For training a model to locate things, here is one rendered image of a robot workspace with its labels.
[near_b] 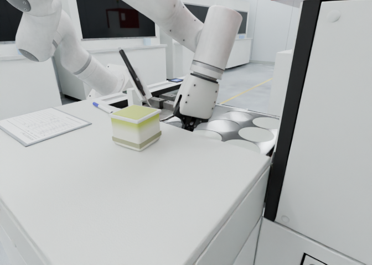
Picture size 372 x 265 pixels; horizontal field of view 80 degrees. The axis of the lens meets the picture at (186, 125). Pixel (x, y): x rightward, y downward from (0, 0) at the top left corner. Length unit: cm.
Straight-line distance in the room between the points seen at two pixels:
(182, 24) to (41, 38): 52
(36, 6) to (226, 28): 44
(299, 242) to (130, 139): 39
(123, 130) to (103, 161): 7
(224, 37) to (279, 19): 834
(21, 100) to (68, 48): 241
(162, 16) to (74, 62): 62
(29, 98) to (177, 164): 315
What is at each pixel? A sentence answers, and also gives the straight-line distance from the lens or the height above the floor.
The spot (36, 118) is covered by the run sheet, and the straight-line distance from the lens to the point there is 70.
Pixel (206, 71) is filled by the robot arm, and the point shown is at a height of 109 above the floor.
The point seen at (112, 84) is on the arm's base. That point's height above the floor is 93.
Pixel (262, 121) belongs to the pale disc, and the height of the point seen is 90.
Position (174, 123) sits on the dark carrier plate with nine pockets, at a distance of 73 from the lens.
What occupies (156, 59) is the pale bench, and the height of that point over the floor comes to 63.
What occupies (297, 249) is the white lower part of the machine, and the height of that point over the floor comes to 78.
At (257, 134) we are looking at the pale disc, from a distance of 68.
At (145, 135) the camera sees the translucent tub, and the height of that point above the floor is 100.
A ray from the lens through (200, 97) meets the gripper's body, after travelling 56.
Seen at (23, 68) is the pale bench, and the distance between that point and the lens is 341.
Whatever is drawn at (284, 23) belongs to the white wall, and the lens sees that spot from 882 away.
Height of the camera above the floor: 118
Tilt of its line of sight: 23 degrees down
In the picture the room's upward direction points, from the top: straight up
